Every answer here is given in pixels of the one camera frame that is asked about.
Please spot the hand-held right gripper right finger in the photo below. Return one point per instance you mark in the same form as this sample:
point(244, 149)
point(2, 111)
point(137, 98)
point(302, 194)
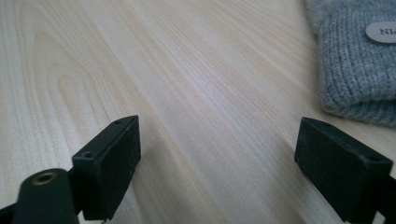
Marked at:
point(339, 174)

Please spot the grey cloth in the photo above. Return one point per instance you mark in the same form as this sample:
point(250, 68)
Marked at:
point(355, 68)

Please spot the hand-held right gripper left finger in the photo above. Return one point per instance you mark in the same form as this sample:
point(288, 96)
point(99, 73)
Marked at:
point(107, 168)

